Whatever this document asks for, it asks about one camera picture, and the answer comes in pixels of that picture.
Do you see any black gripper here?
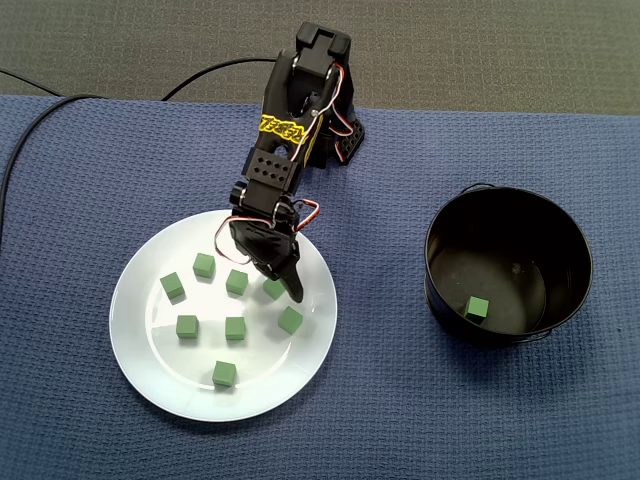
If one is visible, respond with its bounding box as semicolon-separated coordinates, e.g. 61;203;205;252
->
229;217;306;304

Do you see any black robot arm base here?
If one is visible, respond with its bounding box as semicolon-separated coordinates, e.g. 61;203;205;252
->
304;107;367;170

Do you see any white round plate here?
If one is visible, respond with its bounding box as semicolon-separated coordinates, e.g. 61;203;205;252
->
108;208;339;424

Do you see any blue waffle weave cloth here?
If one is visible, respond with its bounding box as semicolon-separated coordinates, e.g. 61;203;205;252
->
0;94;640;480

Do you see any black metal bucket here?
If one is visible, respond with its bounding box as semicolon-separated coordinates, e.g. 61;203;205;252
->
423;182;595;350

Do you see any white red wrist servo wire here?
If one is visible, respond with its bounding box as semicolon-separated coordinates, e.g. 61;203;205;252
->
292;198;322;234

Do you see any white red gripper servo wire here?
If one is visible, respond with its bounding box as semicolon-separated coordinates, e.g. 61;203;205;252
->
213;217;254;267

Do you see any thin black cable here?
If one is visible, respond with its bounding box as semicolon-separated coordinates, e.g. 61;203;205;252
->
0;67;65;98

